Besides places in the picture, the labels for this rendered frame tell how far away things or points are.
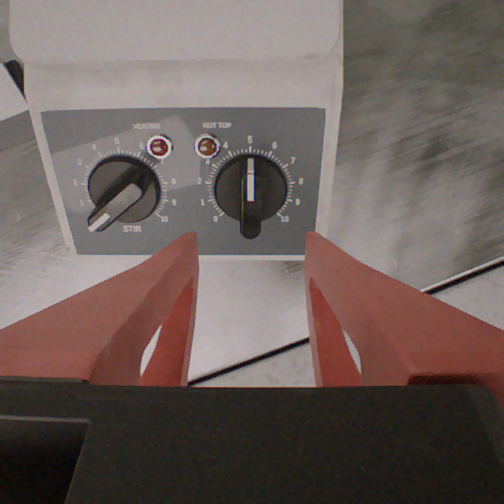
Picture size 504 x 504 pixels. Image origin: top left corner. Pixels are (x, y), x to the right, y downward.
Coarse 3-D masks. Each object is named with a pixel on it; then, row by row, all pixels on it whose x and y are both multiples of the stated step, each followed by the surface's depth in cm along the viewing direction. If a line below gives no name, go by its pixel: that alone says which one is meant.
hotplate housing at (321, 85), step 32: (320, 64) 17; (32, 96) 17; (64, 96) 17; (96, 96) 17; (128, 96) 17; (160, 96) 17; (192, 96) 17; (224, 96) 17; (256, 96) 17; (288, 96) 17; (320, 96) 17; (320, 192) 19; (64, 224) 20; (320, 224) 21; (96, 256) 22; (128, 256) 22; (224, 256) 22; (256, 256) 22; (288, 256) 22
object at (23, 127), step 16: (0, 64) 21; (16, 64) 23; (16, 80) 23; (16, 96) 22; (0, 112) 23; (16, 112) 23; (0, 128) 23; (16, 128) 23; (32, 128) 23; (0, 144) 23; (16, 144) 23
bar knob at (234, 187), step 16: (240, 160) 18; (256, 160) 18; (224, 176) 18; (240, 176) 17; (256, 176) 17; (272, 176) 18; (224, 192) 19; (240, 192) 17; (256, 192) 17; (272, 192) 19; (224, 208) 19; (240, 208) 18; (256, 208) 18; (272, 208) 19; (240, 224) 18; (256, 224) 18
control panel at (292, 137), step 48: (48, 144) 18; (96, 144) 18; (144, 144) 18; (192, 144) 18; (240, 144) 18; (288, 144) 18; (192, 192) 19; (288, 192) 19; (96, 240) 21; (144, 240) 21; (240, 240) 21; (288, 240) 21
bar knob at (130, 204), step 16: (112, 160) 18; (128, 160) 18; (96, 176) 18; (112, 176) 18; (128, 176) 18; (144, 176) 18; (96, 192) 19; (112, 192) 18; (128, 192) 17; (144, 192) 17; (96, 208) 18; (112, 208) 18; (128, 208) 18; (144, 208) 19; (96, 224) 18
